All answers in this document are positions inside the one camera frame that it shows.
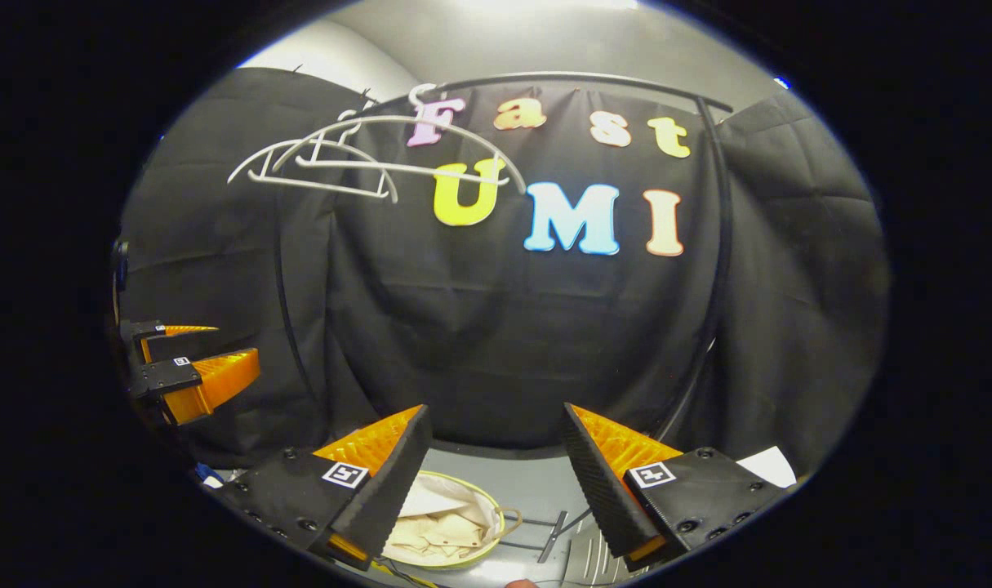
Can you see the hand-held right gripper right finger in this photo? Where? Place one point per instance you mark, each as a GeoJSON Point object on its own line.
{"type": "Point", "coordinates": [598, 486]}

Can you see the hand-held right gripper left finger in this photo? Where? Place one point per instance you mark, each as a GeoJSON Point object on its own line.
{"type": "Point", "coordinates": [398, 478]}

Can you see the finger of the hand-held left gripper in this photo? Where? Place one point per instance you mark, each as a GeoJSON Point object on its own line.
{"type": "Point", "coordinates": [149, 331]}
{"type": "Point", "coordinates": [218, 377]}

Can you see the yellow-green rimmed laundry hamper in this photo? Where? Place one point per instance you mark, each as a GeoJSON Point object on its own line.
{"type": "Point", "coordinates": [430, 490]}

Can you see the cream button shirt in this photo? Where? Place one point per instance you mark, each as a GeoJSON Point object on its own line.
{"type": "Point", "coordinates": [438, 535]}

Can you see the white plastic hanger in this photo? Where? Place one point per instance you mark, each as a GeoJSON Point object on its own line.
{"type": "Point", "coordinates": [391, 184]}
{"type": "Point", "coordinates": [398, 118]}

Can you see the black metal clothes rack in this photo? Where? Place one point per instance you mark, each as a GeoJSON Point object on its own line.
{"type": "Point", "coordinates": [720, 245]}

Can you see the black backdrop cloth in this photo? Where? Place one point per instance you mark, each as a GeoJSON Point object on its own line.
{"type": "Point", "coordinates": [479, 343]}

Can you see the white paper sheet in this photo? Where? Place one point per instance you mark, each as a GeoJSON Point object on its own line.
{"type": "Point", "coordinates": [769, 467]}

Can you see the large ceiling light panel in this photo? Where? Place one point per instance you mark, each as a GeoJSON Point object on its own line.
{"type": "Point", "coordinates": [544, 3]}

